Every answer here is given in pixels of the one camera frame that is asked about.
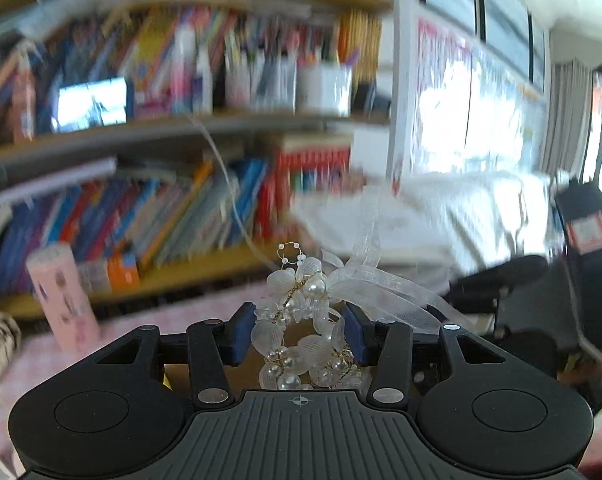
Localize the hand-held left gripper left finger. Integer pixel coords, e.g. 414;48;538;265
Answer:
93;302;259;407

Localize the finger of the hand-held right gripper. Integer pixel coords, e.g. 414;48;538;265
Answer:
448;255;552;311

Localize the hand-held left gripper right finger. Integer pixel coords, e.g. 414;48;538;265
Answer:
343;302;502;406

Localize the pearl flower bracelet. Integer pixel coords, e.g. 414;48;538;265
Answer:
251;195;482;392

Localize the pink sticker cylinder container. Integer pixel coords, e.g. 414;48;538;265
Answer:
26;242;102;353

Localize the wooden bookshelf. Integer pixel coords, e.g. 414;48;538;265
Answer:
0;0;396;321

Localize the stack of loose papers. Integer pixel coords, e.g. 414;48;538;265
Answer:
291;170;556;291

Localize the orange white card box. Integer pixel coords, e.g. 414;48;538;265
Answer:
78;255;142;293

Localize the row of colourful books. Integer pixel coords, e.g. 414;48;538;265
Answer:
0;157;282;301
0;5;232;131

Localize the red thick dictionary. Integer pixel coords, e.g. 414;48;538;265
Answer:
273;135;354;196

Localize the pink checkered desk mat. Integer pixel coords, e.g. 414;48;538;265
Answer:
0;280;262;480

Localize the clear pen holder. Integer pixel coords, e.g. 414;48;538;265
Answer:
296;57;354;116

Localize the tablet screen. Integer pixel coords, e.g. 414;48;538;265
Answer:
56;77;134;131

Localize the white hanging cable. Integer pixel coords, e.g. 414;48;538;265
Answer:
191;115;282;271

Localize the alphabet wall poster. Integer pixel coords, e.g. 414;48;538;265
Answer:
416;17;549;181

